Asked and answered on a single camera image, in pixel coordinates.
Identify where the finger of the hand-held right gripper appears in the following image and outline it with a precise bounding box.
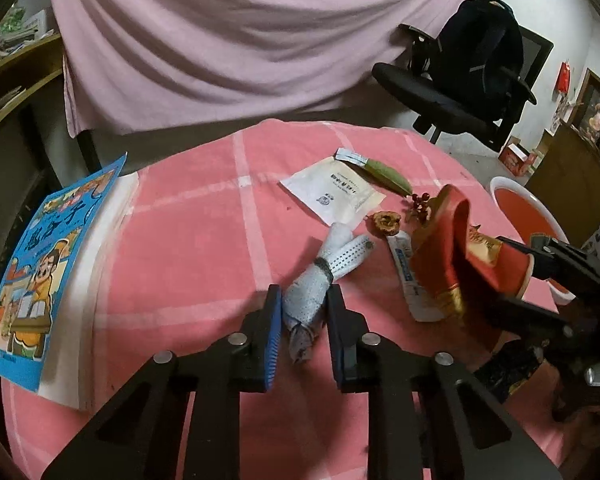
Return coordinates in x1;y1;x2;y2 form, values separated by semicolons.
485;294;577;347
496;234;600;287

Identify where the wooden shelf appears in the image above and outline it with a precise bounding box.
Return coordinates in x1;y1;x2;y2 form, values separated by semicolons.
0;32;66;146

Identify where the framed picture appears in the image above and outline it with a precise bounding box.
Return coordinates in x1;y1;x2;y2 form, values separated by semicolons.
572;69;600;161

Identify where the white square paper sachet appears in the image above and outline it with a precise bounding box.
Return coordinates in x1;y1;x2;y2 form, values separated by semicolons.
279;157;387;226

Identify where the pink hanging sheet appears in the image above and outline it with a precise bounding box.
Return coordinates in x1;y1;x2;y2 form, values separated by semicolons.
47;0;491;138

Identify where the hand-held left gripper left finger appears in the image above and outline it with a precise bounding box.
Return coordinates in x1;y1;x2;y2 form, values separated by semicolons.
40;284;285;480

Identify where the pile of papers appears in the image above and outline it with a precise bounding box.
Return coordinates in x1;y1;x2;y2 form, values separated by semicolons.
0;7;56;56

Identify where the white basin with red inside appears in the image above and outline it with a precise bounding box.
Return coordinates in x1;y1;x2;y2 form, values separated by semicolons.
489;176;576;306

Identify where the red berry twig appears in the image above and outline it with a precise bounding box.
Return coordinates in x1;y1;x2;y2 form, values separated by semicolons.
404;191;433;223

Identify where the small white blue wrapper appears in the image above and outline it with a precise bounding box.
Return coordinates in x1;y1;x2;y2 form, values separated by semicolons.
336;148;368;166

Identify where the blue cartoon children's book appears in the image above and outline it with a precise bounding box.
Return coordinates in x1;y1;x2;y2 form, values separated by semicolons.
0;152;141;411

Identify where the black backpack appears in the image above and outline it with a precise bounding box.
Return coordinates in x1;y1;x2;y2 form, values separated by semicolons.
437;0;526;126

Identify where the red hanging ornament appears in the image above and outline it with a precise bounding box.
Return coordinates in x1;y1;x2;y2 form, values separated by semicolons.
556;61;573;96

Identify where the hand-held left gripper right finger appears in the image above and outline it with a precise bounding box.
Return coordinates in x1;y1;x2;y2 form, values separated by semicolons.
326;285;563;480

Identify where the red cardboard box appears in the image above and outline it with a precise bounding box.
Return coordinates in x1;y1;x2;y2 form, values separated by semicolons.
498;136;541;177

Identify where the black office chair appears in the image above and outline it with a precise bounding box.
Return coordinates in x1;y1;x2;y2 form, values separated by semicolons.
371;24;555;153

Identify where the wooden cabinet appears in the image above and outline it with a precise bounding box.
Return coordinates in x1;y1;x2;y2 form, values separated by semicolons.
527;122;600;256

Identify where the white blue stick sachet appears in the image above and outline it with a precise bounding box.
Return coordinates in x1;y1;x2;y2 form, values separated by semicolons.
386;230;446;323

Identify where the dried fruit slice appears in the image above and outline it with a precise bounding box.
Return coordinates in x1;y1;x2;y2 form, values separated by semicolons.
371;210;403;236

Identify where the black metal stand leg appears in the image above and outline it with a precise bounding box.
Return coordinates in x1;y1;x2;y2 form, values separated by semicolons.
77;130;102;172

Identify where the white dotted sock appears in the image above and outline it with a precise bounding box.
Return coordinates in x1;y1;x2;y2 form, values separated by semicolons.
282;221;376;366

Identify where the green wrapped stick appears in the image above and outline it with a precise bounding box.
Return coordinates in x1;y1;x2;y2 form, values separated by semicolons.
362;158;413;196

